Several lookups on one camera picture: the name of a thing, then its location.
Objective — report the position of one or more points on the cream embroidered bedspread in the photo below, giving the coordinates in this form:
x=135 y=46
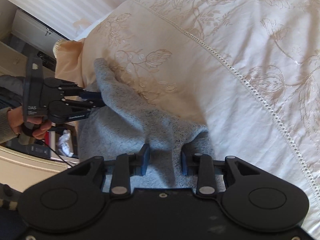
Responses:
x=248 y=69

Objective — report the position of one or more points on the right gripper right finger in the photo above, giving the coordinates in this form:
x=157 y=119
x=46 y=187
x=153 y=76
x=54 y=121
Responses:
x=188 y=164

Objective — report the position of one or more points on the white wardrobe door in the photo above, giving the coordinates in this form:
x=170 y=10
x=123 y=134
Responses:
x=35 y=33

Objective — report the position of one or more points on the grey speckled pants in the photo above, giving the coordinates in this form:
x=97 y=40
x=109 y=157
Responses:
x=126 y=122

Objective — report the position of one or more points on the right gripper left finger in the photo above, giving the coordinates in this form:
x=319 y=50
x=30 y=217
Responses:
x=140 y=164

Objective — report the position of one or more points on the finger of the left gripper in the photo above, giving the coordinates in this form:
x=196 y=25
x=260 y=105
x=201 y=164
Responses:
x=82 y=93
x=91 y=104

